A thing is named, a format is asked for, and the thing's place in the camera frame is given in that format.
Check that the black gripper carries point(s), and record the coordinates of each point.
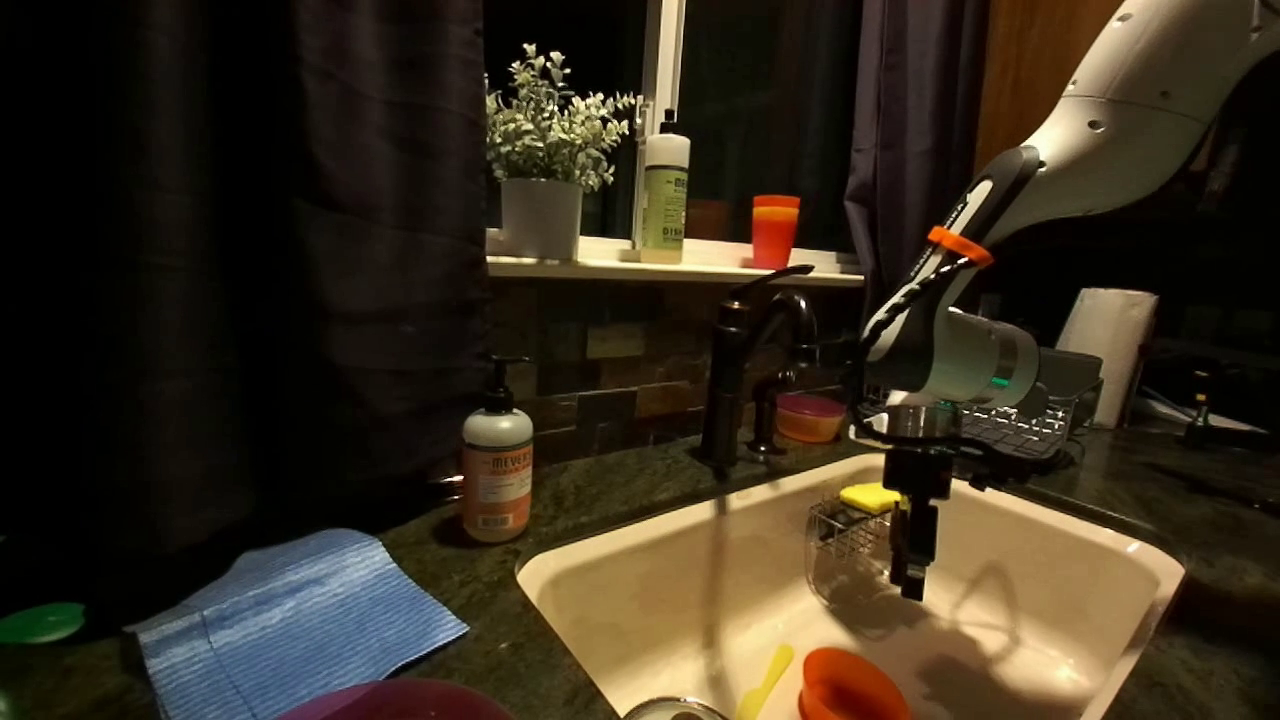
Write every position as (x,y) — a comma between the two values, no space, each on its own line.
(918,460)

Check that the magenta plastic bowl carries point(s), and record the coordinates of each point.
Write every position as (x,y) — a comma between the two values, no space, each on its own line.
(804,422)

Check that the grey dish rack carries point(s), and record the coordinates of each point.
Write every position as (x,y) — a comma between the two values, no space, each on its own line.
(1008,395)

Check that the purple plate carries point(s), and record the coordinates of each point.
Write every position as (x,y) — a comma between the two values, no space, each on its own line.
(400,702)

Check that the yellow sponge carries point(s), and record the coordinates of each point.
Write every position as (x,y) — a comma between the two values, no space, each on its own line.
(870,497)

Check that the white kitchen sink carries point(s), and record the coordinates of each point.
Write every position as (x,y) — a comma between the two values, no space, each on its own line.
(1026,613)

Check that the yellow plastic stick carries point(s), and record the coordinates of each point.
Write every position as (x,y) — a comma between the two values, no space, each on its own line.
(766,685)

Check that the dark bronze faucet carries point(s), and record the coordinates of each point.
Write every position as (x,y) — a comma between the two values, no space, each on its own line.
(738,334)

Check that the white paper towel roll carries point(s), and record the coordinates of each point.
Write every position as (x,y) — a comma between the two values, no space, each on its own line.
(1108,327)

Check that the round sink strainer lid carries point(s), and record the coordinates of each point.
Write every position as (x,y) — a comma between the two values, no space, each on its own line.
(673,710)

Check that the orange cup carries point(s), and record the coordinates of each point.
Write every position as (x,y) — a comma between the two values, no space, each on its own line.
(775,230)

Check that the orange soap pump bottle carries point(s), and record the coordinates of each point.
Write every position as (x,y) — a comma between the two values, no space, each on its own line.
(497,460)

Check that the green dish soap bottle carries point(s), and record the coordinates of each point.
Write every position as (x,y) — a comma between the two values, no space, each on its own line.
(658,230)

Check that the white potted plant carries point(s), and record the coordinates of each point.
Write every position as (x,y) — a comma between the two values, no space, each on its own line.
(551,147)

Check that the blue dish cloth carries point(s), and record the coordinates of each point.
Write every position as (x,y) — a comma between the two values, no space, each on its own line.
(285,626)

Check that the dark curtain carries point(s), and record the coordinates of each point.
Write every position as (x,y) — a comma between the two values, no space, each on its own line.
(241,259)

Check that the green lid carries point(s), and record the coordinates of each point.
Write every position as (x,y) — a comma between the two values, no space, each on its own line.
(41,626)

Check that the wire sponge caddy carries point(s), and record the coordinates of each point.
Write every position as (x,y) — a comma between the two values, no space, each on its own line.
(851,555)

